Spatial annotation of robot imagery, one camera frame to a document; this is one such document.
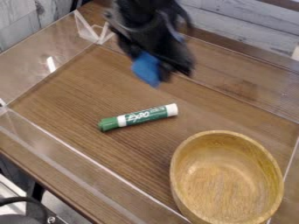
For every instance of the brown wooden bowl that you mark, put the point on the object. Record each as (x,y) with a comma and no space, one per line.
(225,179)

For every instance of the black metal table frame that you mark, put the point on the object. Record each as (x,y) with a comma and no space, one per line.
(37,210)

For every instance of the clear acrylic enclosure wall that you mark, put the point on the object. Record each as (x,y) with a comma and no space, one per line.
(61,83)

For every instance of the blue rectangular block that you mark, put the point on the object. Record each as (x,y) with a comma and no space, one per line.
(145,69)

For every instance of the green Expo marker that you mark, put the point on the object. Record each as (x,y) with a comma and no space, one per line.
(137,117)

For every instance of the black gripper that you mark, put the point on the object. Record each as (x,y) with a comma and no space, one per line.
(147,26)

